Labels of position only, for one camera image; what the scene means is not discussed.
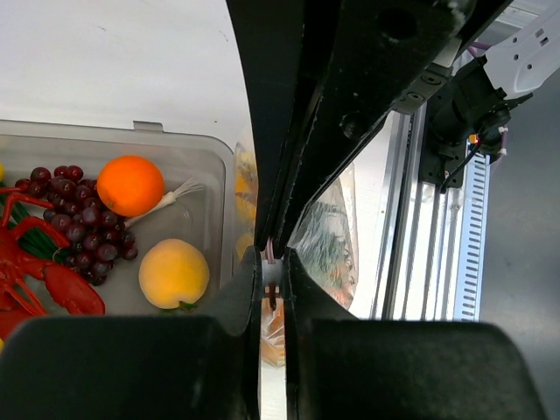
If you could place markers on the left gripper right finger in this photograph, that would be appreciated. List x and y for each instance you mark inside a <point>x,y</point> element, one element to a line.
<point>341,367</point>

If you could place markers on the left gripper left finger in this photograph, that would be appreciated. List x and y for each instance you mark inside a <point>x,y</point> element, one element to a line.
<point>203,365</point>

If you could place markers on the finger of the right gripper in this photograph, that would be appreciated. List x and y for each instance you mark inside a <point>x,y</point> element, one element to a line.
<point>283,47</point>
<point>358,61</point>

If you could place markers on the orange spiky pineapple fruit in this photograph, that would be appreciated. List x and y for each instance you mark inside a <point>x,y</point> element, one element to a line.
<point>332,254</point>

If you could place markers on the clear zip top bag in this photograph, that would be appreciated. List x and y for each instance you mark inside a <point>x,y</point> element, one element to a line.
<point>328,245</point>

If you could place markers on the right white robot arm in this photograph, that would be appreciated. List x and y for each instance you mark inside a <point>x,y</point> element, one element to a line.
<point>475,97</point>

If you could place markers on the clear plastic food bin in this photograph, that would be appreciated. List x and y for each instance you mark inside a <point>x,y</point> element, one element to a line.
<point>199,218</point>

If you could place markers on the small yellow fruit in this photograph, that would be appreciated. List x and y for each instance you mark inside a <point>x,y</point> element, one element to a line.
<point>173,273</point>

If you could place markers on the white green onion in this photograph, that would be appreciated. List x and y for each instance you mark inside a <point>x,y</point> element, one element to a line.
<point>189,186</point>

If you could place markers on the red lobster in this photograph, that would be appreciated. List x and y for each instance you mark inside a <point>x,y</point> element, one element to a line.
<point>66,287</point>

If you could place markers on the green bean bundle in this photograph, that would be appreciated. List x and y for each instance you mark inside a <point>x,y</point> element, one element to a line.
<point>36,241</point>

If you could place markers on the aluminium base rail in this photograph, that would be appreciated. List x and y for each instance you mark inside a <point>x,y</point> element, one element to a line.
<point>418,233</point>

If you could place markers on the white slotted cable duct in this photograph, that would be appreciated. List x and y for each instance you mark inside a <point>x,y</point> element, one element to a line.
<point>471,251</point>

